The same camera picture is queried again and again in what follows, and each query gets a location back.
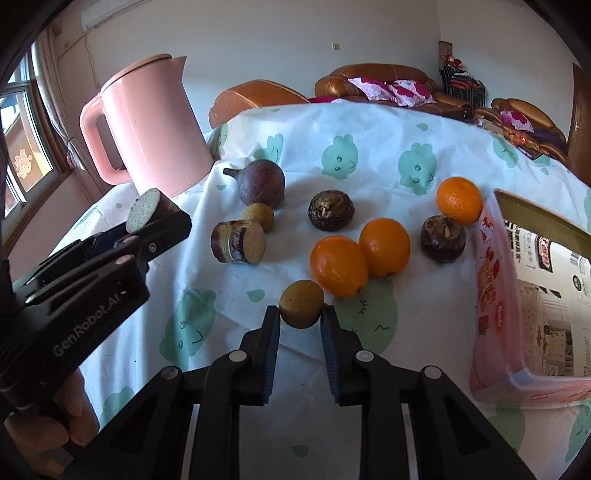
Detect pink cardboard box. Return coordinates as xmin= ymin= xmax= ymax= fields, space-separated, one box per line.
xmin=470 ymin=190 xmax=590 ymax=408

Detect pink floral cushion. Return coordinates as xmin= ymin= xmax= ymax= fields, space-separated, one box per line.
xmin=389 ymin=80 xmax=436 ymax=108
xmin=348 ymin=77 xmax=405 ymax=106

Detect brown leather armchair near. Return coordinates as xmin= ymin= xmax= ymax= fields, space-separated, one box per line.
xmin=208 ymin=79 xmax=310 ymax=128

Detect pink electric kettle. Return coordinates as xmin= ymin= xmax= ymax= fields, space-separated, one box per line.
xmin=79 ymin=53 xmax=213 ymax=198

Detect white cloud-print tablecloth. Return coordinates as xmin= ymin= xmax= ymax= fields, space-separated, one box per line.
xmin=81 ymin=102 xmax=590 ymax=479

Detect brown leather far armchair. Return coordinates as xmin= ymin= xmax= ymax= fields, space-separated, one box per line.
xmin=473 ymin=98 xmax=568 ymax=165

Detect brown wooden door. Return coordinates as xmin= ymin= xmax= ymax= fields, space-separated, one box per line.
xmin=568 ymin=64 xmax=591 ymax=186

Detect orange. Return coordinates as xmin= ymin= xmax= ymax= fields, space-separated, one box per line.
xmin=310 ymin=235 xmax=370 ymax=299
xmin=436 ymin=177 xmax=483 ymax=226
xmin=359 ymin=218 xmax=411 ymax=278

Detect pink cushion far armchair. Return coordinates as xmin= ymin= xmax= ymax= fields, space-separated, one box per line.
xmin=499 ymin=110 xmax=535 ymax=133

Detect pink floral cushion right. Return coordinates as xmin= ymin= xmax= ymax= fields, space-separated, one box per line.
xmin=389 ymin=80 xmax=436 ymax=108

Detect stacked dark chairs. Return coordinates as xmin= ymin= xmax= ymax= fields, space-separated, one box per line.
xmin=440 ymin=53 xmax=486 ymax=109

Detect window with wooden frame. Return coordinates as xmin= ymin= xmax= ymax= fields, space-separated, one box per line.
xmin=1 ymin=52 xmax=69 ymax=250

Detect left hand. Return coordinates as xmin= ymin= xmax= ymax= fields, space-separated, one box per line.
xmin=4 ymin=369 xmax=99 ymax=479

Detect brown leather long sofa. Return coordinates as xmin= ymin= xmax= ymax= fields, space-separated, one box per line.
xmin=315 ymin=63 xmax=473 ymax=120

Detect purple passion fruit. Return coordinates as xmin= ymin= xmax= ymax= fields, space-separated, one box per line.
xmin=222 ymin=159 xmax=286 ymax=209

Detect dark water chestnut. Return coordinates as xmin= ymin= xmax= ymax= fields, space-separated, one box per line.
xmin=308 ymin=190 xmax=356 ymax=232
xmin=420 ymin=214 xmax=467 ymax=263

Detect brown leather armchair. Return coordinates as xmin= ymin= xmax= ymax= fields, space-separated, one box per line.
xmin=473 ymin=98 xmax=568 ymax=165
xmin=208 ymin=79 xmax=310 ymax=128

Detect small longan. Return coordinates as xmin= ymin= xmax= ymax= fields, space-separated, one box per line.
xmin=243 ymin=203 xmax=274 ymax=233
xmin=280 ymin=280 xmax=325 ymax=329

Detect white wall air conditioner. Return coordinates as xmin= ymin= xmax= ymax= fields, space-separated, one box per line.
xmin=80 ymin=0 xmax=146 ymax=31

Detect pink floral cushion left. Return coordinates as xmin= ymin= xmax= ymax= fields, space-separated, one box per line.
xmin=348 ymin=77 xmax=405 ymax=106

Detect small longan front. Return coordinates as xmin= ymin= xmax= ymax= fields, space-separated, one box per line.
xmin=280 ymin=280 xmax=325 ymax=329

